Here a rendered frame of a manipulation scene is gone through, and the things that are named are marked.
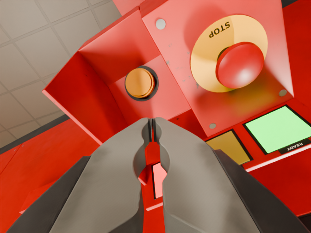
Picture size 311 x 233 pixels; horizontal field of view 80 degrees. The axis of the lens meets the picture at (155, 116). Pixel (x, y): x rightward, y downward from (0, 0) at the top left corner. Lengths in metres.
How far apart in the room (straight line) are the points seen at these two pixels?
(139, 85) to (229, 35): 0.12
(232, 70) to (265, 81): 0.07
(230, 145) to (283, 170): 0.20
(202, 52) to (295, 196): 0.28
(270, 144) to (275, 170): 0.20
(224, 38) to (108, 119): 0.15
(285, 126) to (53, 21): 0.96
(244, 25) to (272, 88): 0.08
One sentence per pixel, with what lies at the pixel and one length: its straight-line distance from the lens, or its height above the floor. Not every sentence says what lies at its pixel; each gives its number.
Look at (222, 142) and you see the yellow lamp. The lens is 0.23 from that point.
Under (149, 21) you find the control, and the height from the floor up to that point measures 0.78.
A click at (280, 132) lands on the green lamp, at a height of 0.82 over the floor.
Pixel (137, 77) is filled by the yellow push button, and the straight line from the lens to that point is 0.25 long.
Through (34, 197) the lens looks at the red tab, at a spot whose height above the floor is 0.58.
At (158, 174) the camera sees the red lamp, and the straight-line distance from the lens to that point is 0.24.
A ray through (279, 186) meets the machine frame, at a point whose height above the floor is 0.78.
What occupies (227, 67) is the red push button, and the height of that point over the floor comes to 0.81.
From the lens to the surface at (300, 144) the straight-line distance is 0.22.
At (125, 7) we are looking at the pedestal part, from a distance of 0.83.
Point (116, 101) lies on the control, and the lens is 0.27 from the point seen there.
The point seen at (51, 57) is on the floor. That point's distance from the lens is 1.08.
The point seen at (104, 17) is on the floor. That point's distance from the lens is 0.97.
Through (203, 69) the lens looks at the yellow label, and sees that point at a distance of 0.19.
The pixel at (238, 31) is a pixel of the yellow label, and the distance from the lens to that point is 0.19.
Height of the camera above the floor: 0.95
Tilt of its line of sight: 54 degrees down
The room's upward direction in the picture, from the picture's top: 172 degrees clockwise
